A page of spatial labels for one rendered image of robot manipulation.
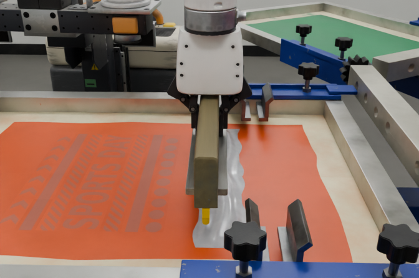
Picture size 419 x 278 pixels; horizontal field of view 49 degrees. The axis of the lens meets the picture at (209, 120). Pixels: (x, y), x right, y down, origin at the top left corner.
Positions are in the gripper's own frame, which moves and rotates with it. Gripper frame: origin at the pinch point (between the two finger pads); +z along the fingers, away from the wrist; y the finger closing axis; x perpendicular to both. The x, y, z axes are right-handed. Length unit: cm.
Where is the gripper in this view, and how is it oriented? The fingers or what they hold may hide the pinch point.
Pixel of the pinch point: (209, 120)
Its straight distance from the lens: 73.6
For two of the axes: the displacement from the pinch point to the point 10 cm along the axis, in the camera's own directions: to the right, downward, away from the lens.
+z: -0.1, 9.0, 4.4
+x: -0.2, 4.4, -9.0
